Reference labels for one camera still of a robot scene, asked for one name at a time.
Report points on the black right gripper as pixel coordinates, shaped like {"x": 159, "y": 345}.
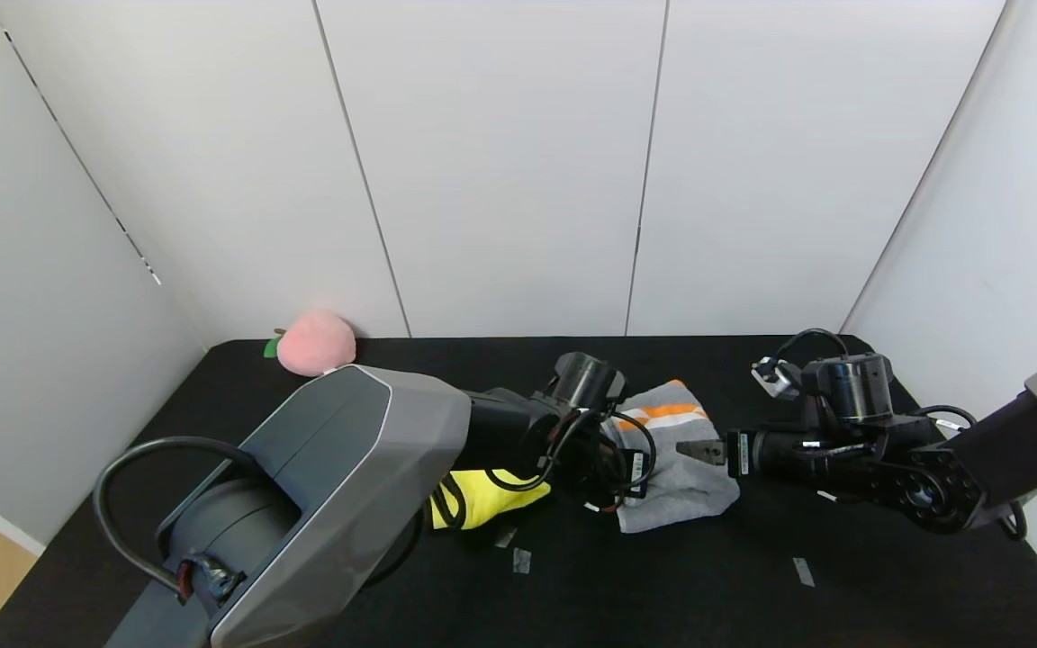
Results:
{"x": 775, "y": 454}

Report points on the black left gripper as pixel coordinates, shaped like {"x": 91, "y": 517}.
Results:
{"x": 604, "y": 468}

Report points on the grey terry towel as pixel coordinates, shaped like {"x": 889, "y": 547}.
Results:
{"x": 689, "y": 486}

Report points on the yellow microfiber towel black trim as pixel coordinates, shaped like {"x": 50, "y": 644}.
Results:
{"x": 491, "y": 495}

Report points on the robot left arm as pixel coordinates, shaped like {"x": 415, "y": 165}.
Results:
{"x": 329, "y": 486}

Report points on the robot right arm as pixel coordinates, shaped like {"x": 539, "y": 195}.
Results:
{"x": 978, "y": 468}

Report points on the small clear tape piece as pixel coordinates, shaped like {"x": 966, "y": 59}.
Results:
{"x": 506, "y": 538}

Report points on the pink plush peach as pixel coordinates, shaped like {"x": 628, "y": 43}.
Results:
{"x": 316, "y": 344}

